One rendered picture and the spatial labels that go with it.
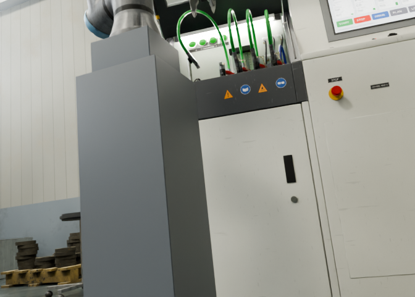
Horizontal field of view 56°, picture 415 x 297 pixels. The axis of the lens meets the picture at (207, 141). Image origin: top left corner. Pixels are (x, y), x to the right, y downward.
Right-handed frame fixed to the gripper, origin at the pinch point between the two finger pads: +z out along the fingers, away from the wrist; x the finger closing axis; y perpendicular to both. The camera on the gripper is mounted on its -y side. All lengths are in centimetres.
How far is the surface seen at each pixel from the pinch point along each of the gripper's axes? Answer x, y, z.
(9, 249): -328, -270, 90
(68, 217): -129, -95, 69
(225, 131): 2.5, -2.2, 49.1
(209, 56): -11, -56, -7
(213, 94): -0.2, -2.3, 33.8
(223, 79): 4.4, -2.3, 28.3
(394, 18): 76, -28, 6
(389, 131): 60, -2, 59
